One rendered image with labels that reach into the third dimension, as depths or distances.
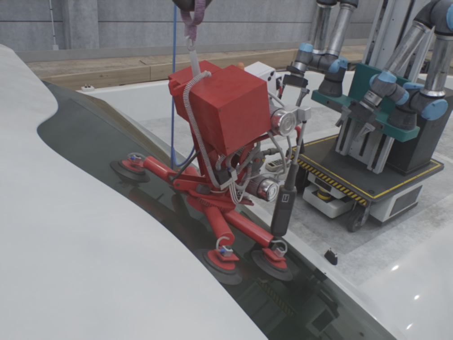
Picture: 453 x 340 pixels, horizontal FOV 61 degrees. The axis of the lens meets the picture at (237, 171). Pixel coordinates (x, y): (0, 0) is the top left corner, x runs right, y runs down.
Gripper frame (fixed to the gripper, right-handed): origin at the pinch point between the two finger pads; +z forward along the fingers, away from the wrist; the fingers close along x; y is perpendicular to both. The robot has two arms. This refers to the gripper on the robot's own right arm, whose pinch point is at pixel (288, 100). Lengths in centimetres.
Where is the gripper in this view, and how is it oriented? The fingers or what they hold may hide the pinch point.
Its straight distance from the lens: 215.8
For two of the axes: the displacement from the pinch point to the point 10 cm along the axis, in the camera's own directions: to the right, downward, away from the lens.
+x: -7.3, -3.2, 6.0
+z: -3.1, 9.4, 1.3
